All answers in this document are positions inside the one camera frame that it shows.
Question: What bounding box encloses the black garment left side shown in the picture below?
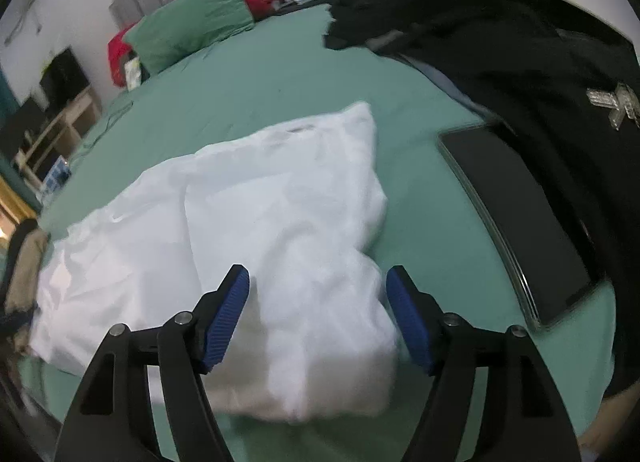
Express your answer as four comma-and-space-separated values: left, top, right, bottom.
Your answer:
1, 218, 49, 352

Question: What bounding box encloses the white garment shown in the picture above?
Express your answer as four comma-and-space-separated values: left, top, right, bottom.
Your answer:
29, 102, 397, 422

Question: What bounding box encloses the green bed sheet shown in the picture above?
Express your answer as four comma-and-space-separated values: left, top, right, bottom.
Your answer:
40, 6, 615, 461

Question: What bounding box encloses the white blue power strip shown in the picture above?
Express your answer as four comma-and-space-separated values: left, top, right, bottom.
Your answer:
40, 156, 72, 193

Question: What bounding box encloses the tissue pack in black frame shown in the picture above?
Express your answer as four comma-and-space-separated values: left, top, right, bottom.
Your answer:
124, 56, 149, 91

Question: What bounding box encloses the black tablet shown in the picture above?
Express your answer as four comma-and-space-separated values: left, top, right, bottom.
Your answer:
439, 123, 605, 330

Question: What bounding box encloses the black computer tower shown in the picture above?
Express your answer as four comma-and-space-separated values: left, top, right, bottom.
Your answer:
39, 47, 90, 110

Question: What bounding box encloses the black clothes pile right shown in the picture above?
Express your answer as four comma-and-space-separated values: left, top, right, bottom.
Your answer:
324, 0, 639, 396

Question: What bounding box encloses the black computer monitor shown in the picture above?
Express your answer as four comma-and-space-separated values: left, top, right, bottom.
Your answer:
0, 96, 47, 162

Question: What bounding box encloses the tan khaki garment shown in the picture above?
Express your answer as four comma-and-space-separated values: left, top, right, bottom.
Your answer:
3, 228, 50, 322

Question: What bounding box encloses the green pillow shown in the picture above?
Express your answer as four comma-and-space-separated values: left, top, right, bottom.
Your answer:
124, 0, 254, 75

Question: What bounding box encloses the beige computer desk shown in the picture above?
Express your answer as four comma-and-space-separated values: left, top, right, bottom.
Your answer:
13, 86, 102, 192

